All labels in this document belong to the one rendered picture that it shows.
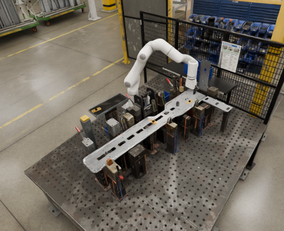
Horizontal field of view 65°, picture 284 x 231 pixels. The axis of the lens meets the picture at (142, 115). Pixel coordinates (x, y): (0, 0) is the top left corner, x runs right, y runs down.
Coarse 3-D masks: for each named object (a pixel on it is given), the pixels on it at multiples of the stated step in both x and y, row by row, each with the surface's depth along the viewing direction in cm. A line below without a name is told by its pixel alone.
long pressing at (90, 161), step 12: (180, 96) 234; (192, 96) 232; (204, 96) 231; (168, 108) 219; (180, 108) 218; (144, 120) 208; (132, 132) 196; (144, 132) 195; (108, 144) 187; (132, 144) 185; (96, 156) 178; (108, 156) 177; (96, 168) 169
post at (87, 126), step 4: (80, 120) 192; (88, 120) 191; (84, 124) 190; (88, 124) 193; (84, 128) 194; (88, 128) 195; (92, 128) 198; (88, 132) 198; (92, 132) 201; (88, 136) 200; (92, 136) 204; (92, 140) 206; (96, 144) 212; (96, 148) 215
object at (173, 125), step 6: (168, 126) 197; (174, 126) 192; (168, 132) 202; (174, 132) 196; (168, 138) 207; (174, 138) 203; (168, 144) 211; (174, 144) 208; (168, 150) 216; (174, 150) 213
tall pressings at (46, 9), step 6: (42, 0) 782; (48, 0) 819; (54, 0) 840; (60, 0) 830; (66, 0) 848; (72, 0) 842; (78, 0) 861; (42, 6) 807; (48, 6) 798; (54, 6) 817; (60, 6) 838; (72, 6) 848; (48, 12) 805
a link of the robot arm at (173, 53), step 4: (172, 48) 196; (168, 52) 196; (172, 52) 195; (176, 52) 196; (168, 56) 200; (172, 56) 197; (176, 56) 196; (180, 56) 196; (184, 56) 199; (188, 56) 203; (176, 60) 198; (180, 60) 197; (184, 60) 205; (188, 60) 206
